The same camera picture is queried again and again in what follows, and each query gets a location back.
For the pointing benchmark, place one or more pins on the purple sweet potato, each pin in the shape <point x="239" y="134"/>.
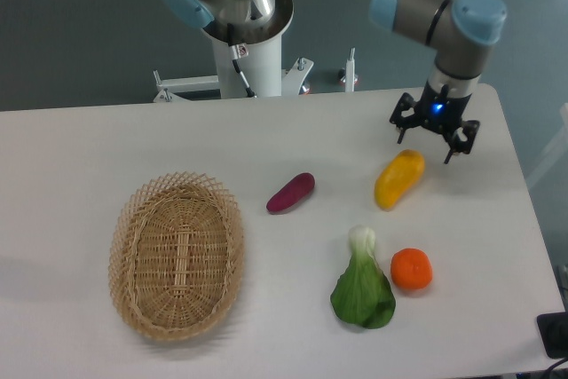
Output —
<point x="293" y="192"/>

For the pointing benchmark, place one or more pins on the white pedestal base frame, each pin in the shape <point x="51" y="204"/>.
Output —
<point x="293" y="81"/>

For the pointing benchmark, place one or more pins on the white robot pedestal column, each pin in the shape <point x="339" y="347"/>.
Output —
<point x="246" y="43"/>

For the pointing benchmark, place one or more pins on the yellow mango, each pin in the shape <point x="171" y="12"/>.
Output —
<point x="398" y="177"/>

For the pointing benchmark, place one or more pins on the black device at table edge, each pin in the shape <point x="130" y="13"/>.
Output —
<point x="553" y="333"/>

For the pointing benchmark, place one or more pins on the orange tangerine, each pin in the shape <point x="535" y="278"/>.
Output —
<point x="410" y="269"/>

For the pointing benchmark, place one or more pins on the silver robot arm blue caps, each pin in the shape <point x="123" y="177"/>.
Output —
<point x="462" y="32"/>

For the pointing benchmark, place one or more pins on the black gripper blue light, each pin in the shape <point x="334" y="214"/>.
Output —
<point x="437" y="111"/>

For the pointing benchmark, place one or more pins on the green bok choy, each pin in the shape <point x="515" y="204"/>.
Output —
<point x="362" y="295"/>

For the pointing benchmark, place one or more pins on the woven wicker basket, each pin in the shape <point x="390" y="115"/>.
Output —
<point x="177" y="256"/>

